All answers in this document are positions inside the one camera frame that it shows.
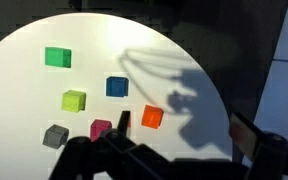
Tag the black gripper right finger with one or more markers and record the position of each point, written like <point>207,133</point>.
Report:
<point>267,156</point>

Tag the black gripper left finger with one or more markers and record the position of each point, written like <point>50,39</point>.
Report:
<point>117,156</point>

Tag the orange block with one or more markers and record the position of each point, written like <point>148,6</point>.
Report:
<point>152,116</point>

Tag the magenta block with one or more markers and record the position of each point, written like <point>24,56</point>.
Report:
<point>98,129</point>

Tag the grey block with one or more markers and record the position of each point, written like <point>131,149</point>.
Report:
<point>54,136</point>

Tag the blue block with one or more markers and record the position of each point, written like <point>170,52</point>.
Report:
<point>116,86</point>

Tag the yellow block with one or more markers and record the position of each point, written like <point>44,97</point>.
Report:
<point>73,101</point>

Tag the green block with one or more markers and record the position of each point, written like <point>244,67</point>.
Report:
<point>57,57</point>

